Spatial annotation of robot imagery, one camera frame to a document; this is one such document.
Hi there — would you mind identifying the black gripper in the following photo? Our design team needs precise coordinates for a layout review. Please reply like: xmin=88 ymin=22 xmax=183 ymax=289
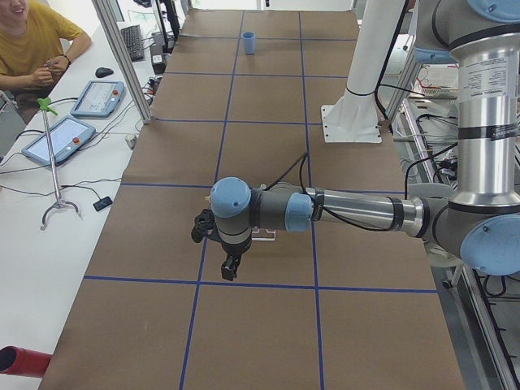
xmin=219 ymin=231 xmax=252 ymax=280

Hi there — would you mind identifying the light blue plastic cup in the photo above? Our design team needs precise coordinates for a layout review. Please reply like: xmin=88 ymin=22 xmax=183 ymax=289
xmin=241 ymin=32 xmax=256 ymax=55

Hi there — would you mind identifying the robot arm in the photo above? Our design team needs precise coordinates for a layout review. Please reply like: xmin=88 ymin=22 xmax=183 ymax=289
xmin=208 ymin=1 xmax=519 ymax=280

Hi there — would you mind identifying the small metal cup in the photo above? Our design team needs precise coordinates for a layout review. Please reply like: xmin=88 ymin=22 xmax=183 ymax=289
xmin=125 ymin=134 xmax=137 ymax=150

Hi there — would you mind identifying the small black device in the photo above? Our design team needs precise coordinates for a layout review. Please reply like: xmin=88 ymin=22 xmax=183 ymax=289
xmin=93 ymin=197 xmax=113 ymax=211

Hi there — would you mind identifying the near blue teach pendant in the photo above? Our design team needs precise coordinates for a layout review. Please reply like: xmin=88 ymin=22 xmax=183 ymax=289
xmin=21 ymin=116 xmax=95 ymax=166

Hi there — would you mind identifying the blue teach pendant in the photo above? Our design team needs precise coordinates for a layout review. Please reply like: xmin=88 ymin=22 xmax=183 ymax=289
xmin=70 ymin=80 xmax=125 ymax=118
xmin=21 ymin=116 xmax=95 ymax=166

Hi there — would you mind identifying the far blue teach pendant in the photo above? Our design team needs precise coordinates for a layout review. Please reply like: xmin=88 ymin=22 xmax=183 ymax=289
xmin=70 ymin=80 xmax=125 ymax=118

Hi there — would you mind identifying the red cylinder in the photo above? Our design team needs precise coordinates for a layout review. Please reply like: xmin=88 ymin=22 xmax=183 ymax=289
xmin=1 ymin=346 xmax=52 ymax=378

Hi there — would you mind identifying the black computer mouse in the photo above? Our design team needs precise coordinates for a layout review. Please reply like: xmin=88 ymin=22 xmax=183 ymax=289
xmin=95 ymin=67 xmax=114 ymax=79

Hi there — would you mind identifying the metal stand with green clip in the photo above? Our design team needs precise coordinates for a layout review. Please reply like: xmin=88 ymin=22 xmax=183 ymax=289
xmin=37 ymin=97 xmax=82 ymax=231

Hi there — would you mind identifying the black keyboard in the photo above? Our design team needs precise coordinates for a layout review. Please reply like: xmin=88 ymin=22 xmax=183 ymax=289
xmin=119 ymin=25 xmax=145 ymax=62

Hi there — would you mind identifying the person in yellow shirt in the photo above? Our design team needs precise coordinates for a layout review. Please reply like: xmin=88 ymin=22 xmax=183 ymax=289
xmin=1 ymin=1 xmax=92 ymax=124

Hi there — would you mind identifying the white wire cup holder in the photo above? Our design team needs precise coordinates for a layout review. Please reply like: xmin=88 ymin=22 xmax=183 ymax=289
xmin=252 ymin=228 xmax=276 ymax=241

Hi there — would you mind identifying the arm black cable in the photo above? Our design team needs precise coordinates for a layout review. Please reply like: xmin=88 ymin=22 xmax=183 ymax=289
xmin=267 ymin=151 xmax=403 ymax=231

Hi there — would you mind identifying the aluminium frame post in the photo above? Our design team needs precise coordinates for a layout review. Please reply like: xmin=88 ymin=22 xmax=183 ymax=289
xmin=92 ymin=0 xmax=152 ymax=124

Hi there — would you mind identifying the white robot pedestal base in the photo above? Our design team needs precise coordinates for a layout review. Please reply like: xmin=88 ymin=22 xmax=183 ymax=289
xmin=321 ymin=0 xmax=407 ymax=144

